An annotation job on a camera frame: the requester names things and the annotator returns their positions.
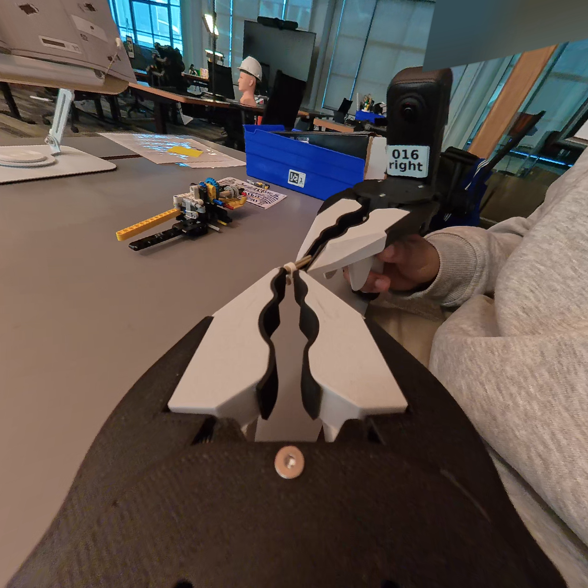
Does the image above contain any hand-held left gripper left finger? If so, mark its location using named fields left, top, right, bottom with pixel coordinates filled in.
left=168, top=266, right=288, bottom=430

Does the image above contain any wooden post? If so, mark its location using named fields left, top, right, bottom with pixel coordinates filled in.
left=468, top=45, right=559, bottom=160

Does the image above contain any large black monitor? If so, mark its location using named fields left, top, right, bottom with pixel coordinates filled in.
left=242, top=18, right=317, bottom=100

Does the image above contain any person's right forearm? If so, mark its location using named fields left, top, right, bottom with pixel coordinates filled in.
left=423, top=149, right=588, bottom=320

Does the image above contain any white monitor stand base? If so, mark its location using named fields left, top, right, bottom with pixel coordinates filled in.
left=0, top=64, right=130, bottom=184

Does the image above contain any black white sticker sheet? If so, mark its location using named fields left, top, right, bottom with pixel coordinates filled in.
left=216, top=177, right=288, bottom=211

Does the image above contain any partly built lego model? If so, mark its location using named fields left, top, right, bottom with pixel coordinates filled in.
left=116, top=177, right=249, bottom=252

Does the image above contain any person's right hand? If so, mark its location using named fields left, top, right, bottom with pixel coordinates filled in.
left=358, top=234, right=441, bottom=304

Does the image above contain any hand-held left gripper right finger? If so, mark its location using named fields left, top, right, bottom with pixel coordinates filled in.
left=293, top=270, right=409, bottom=443

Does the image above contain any small black monitor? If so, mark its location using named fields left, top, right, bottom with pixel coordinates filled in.
left=207, top=60, right=236, bottom=101

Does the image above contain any grey laptop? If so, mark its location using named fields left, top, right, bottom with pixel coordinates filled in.
left=0, top=0, right=137, bottom=84

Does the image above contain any small beige pin piece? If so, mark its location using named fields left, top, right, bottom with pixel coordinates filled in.
left=284, top=256, right=318, bottom=283

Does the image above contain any mannequin head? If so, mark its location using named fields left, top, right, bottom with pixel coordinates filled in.
left=237, top=71, right=262, bottom=107

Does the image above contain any long wooden desk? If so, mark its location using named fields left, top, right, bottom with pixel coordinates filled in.
left=129, top=82, right=309, bottom=121

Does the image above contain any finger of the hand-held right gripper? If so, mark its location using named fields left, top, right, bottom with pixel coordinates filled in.
left=307, top=208, right=410, bottom=282
left=295, top=189, right=370, bottom=263

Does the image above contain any white hard hat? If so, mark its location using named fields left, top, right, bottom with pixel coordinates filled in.
left=237, top=56, right=264, bottom=83

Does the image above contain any black blue backpack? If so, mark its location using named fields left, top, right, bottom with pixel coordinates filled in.
left=435, top=146, right=495, bottom=228

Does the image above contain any blue plastic bin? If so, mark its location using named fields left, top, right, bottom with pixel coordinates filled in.
left=243, top=124, right=367, bottom=203

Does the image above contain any white glossy sheet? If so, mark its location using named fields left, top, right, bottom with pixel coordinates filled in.
left=99, top=132, right=247, bottom=169

